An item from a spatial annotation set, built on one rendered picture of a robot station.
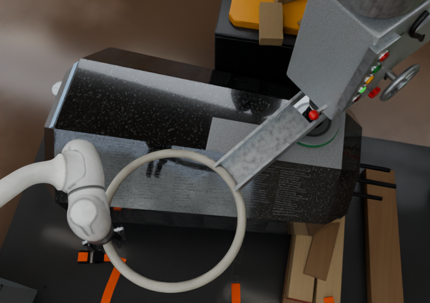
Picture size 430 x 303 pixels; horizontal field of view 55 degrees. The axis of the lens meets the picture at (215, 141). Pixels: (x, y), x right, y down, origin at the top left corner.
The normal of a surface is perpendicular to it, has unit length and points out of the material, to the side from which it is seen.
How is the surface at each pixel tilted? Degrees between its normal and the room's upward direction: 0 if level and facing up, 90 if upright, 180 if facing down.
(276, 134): 16
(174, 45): 0
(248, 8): 0
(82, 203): 9
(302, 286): 0
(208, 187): 45
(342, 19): 90
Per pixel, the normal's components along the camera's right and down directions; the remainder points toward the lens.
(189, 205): -0.11, 0.36
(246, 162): -0.22, -0.23
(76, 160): 0.40, -0.53
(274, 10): 0.00, -0.39
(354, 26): -0.79, 0.56
